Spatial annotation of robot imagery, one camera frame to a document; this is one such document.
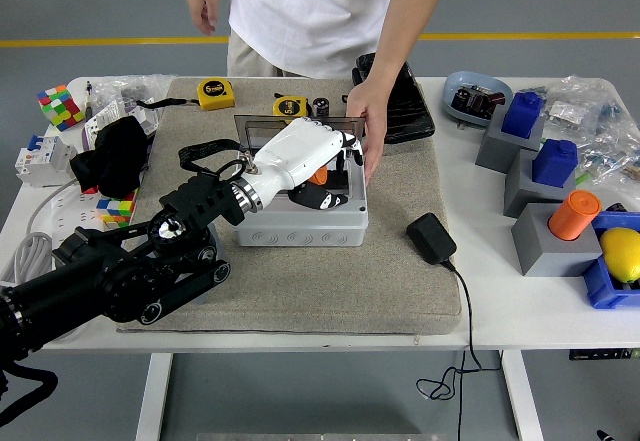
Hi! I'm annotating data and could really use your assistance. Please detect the clear bags of small parts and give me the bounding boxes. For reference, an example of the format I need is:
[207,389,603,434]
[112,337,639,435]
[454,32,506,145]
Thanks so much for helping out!
[519,74,640,187]

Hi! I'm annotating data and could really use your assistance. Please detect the white circuit breaker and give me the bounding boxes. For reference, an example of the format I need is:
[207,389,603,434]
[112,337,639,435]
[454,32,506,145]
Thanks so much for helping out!
[14,133,79,188]

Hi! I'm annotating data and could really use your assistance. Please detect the black adapter cord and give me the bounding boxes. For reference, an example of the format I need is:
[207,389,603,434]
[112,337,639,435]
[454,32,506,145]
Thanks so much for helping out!
[416,258,504,441]

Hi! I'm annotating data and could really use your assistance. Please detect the black table control panel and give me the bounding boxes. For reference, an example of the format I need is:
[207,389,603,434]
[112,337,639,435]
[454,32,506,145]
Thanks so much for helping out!
[568,348,640,362]

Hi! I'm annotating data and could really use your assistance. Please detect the person's right hand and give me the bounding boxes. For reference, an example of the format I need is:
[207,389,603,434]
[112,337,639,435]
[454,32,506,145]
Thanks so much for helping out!
[185,0,222,37]

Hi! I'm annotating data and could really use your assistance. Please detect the yellow lemon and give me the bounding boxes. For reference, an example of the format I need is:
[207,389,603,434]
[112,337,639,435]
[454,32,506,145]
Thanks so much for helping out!
[598,227,640,285]

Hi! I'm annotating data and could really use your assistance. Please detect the yellow tape measure black strap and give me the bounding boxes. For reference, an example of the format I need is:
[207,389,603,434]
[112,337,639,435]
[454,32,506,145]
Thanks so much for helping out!
[135,77,236,111]

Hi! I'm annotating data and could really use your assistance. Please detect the person's left hand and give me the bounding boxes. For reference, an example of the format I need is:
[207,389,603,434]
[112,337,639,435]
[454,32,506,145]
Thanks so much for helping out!
[345,78,393,187]

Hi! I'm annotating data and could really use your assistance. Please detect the dark electronic parts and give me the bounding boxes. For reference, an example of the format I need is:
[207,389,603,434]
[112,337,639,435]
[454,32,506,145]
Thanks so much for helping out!
[451,84,506,120]

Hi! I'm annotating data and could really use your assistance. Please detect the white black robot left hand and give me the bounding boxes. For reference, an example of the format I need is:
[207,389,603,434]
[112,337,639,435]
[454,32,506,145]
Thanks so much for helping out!
[248,116,365,211]

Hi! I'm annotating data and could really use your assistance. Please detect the grey plastic electrical box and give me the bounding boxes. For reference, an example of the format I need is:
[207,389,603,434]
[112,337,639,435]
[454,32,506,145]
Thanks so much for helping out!
[232,158,370,248]

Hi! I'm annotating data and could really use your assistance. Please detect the light blue bowl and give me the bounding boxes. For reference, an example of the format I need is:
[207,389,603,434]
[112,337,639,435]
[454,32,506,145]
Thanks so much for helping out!
[443,70,515,130]

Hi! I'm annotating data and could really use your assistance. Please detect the white power strip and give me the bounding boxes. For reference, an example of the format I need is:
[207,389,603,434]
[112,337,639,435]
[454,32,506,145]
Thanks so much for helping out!
[49,185,109,250]

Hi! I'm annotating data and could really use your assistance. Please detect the glossy black pouch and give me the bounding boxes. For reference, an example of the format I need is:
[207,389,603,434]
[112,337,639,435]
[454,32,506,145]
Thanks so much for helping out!
[342,52,436,145]

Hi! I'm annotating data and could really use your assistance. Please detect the grey-brown mat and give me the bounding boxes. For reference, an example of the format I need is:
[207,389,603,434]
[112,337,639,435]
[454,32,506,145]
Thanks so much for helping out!
[107,76,464,336]

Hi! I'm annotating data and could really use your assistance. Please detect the white table leg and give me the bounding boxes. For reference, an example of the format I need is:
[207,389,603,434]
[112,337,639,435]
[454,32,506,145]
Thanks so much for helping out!
[134,353,174,441]
[501,350,544,441]

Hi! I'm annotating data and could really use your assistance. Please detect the white purple package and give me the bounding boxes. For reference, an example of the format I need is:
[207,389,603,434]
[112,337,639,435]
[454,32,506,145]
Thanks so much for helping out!
[81,98,161,150]

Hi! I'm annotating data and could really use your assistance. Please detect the black power adapter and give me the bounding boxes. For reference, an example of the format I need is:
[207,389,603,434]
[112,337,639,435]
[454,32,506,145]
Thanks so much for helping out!
[406,212,459,266]

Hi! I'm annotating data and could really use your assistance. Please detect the smoky transparent box lid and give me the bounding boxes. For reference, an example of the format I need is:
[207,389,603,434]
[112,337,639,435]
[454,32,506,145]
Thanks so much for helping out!
[233,114,366,156]

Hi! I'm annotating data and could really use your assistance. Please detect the clear plastic bag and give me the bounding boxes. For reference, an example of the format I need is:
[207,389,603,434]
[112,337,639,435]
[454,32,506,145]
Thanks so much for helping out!
[92,73,174,112]

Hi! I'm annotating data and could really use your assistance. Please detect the blue block battery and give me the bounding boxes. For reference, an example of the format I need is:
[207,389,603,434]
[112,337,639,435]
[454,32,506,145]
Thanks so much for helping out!
[531,138,580,187]
[501,91,546,140]

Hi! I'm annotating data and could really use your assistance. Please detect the grey block holder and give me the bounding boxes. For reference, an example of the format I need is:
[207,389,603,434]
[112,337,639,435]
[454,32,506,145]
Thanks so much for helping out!
[503,149,579,220]
[474,109,547,176]

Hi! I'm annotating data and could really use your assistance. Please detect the blue plastic bin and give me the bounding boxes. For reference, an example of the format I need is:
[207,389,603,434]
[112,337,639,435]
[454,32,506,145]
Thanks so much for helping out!
[581,210,640,311]

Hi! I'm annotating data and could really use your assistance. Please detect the small multicolour puzzle cube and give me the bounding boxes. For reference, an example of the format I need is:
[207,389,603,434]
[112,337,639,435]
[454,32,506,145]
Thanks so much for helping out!
[96,188,139,227]

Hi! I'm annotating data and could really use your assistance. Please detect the person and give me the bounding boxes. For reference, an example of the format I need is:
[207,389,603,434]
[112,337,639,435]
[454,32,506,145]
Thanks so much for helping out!
[226,0,404,80]

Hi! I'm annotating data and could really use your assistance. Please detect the large multicolour puzzle cube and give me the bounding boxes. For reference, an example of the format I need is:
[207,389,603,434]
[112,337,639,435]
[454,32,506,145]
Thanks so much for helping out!
[36,83,86,133]

